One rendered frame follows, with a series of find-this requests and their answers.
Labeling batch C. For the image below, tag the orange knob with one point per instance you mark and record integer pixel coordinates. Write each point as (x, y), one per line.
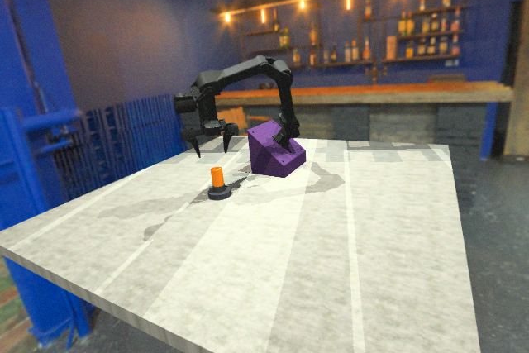
(217, 176)

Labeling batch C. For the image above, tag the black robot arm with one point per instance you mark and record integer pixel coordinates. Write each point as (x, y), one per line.
(211, 82)

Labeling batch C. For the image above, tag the dark grey round pedestal with short shaft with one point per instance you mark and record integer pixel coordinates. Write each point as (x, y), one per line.
(219, 193)

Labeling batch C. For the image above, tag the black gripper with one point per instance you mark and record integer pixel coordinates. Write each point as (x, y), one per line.
(190, 134)

